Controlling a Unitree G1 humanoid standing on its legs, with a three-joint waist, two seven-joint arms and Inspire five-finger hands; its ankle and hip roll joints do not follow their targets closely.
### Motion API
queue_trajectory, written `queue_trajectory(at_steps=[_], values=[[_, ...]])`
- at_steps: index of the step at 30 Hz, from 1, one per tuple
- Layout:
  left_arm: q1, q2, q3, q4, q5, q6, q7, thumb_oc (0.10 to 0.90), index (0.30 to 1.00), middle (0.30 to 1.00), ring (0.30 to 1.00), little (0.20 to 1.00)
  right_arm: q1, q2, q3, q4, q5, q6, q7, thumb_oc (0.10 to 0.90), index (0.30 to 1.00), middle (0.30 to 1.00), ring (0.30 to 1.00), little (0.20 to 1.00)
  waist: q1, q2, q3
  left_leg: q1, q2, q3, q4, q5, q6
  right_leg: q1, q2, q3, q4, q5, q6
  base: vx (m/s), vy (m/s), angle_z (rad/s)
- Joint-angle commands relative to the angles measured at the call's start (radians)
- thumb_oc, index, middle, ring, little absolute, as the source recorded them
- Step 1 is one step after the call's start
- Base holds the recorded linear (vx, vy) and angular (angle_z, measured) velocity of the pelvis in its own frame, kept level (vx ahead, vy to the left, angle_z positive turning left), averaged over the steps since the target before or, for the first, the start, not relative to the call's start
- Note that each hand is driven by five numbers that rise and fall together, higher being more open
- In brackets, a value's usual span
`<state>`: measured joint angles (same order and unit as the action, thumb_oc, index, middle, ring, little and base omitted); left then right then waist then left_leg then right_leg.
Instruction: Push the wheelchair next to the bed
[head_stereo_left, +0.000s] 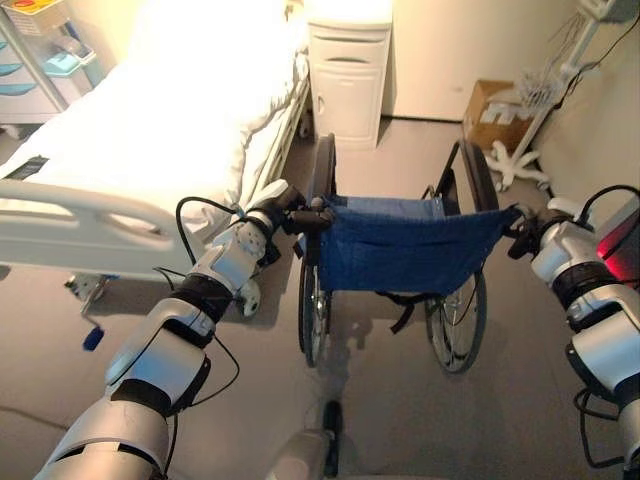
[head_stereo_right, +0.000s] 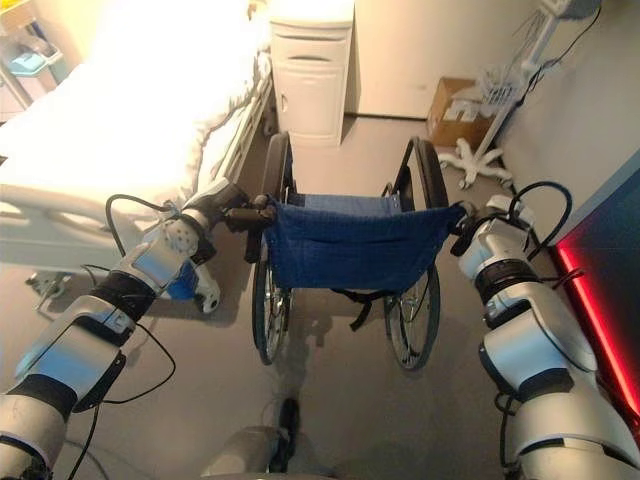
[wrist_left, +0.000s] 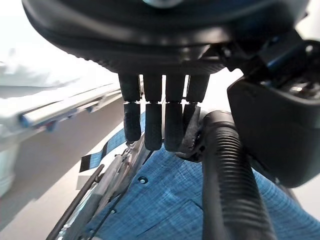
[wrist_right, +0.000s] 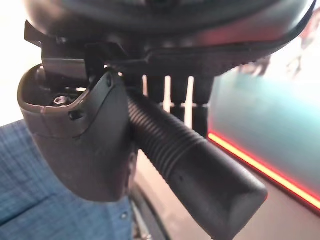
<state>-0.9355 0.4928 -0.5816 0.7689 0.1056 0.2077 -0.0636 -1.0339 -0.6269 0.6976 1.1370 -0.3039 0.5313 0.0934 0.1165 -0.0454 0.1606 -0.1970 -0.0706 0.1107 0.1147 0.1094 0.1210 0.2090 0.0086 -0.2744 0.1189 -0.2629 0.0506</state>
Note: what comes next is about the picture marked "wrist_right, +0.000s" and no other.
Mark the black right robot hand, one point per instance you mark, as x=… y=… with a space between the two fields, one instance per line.
x=95 y=140

